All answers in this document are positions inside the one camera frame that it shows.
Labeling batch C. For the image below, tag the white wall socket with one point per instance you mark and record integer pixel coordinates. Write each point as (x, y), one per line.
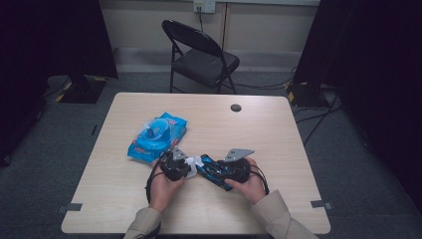
(204, 6)

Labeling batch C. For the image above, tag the person's right hand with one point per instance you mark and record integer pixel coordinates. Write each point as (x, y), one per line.
(253, 187)

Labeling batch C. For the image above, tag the dark round table grommet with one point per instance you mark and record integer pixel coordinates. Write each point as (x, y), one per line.
(236, 108)

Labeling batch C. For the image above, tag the person's left hand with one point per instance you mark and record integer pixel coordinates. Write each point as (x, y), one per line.
(164, 191)

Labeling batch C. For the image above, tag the grey tape strip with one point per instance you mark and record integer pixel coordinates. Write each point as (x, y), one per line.
(320, 204)
(71, 207)

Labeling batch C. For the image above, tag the blue toy car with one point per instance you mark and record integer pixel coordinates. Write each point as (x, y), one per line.
(209, 171)

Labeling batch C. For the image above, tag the black stand base yellow tape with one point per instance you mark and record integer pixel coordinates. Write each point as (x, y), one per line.
(307, 94)

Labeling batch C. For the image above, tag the blue wet wipes pack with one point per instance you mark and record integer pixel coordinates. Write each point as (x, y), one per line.
(156, 139)

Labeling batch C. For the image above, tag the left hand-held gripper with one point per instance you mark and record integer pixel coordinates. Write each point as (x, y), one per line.
(174, 167)

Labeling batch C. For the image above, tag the white wet wipe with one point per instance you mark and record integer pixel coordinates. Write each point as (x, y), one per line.
(194, 162)

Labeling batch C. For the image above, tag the small black floor object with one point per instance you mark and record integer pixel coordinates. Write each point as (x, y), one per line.
(94, 129)

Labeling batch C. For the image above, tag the black curtain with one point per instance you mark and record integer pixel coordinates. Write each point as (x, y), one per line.
(49, 40)
(371, 66)

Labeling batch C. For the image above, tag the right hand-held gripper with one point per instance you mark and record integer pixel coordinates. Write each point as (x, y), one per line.
(237, 171)

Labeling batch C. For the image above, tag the black folding chair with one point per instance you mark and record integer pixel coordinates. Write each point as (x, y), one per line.
(205, 63)

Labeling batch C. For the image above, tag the vertical wall conduit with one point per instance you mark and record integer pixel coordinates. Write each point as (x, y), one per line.
(226, 26)

